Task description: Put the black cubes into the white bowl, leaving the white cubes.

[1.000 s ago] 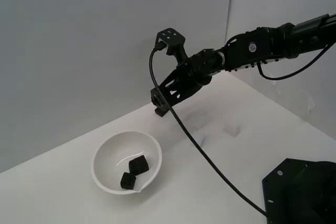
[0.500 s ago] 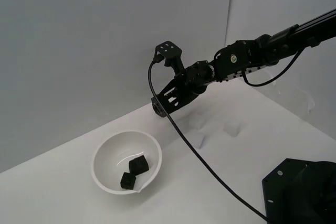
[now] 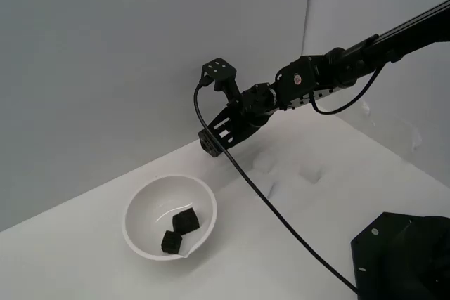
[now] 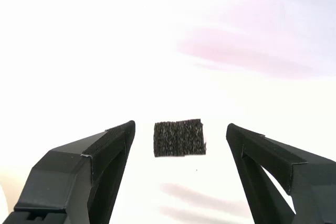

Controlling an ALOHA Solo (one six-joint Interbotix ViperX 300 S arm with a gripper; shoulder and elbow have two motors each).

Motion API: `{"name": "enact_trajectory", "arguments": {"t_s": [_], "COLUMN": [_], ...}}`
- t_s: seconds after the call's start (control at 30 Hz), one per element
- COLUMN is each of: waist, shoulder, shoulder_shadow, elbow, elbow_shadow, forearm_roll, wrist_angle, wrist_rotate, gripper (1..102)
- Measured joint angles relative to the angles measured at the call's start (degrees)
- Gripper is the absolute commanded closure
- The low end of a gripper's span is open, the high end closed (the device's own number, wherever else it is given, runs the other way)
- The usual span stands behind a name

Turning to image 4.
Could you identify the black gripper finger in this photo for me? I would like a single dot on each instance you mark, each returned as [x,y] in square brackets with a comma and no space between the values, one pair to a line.
[65,182]
[309,187]

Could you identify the black foam cube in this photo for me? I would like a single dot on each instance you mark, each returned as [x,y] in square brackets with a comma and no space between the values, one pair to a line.
[179,138]

